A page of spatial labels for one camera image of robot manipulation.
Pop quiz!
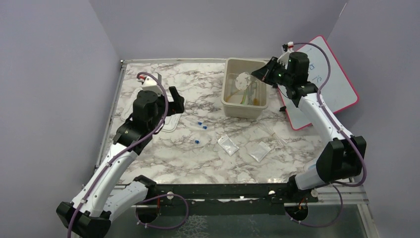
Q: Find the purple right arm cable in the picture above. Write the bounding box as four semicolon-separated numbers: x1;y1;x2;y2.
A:
292;42;368;188

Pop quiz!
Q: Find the white bin lid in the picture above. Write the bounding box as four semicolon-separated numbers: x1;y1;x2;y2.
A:
120;88;181;133

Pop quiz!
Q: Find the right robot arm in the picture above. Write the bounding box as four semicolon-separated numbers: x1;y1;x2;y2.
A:
251;52;367;202

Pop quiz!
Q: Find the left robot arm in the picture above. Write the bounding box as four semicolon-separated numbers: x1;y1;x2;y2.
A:
56;86;185;238

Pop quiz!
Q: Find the amber rubber tubing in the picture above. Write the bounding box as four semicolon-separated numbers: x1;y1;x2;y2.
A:
225;93;243;104

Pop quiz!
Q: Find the pink framed whiteboard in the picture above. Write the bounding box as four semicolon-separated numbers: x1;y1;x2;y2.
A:
278;35;359;130

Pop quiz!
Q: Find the small clear zip bag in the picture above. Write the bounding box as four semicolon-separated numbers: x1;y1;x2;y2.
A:
217;134;239;156

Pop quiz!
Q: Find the beige plastic storage bin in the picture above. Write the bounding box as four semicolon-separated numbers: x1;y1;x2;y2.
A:
221;58;268;119

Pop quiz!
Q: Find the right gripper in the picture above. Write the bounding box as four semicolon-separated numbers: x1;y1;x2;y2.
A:
251;57;293;87

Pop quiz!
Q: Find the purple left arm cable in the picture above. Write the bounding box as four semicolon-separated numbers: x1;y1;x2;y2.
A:
66;71;169;238

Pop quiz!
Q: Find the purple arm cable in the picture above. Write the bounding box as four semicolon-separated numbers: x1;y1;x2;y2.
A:
66;71;169;238
292;42;368;188

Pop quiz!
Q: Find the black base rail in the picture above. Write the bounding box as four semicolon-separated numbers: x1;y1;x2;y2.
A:
134;183;318;217

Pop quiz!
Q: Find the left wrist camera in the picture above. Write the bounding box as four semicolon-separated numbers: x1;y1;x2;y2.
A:
137;74;162;96

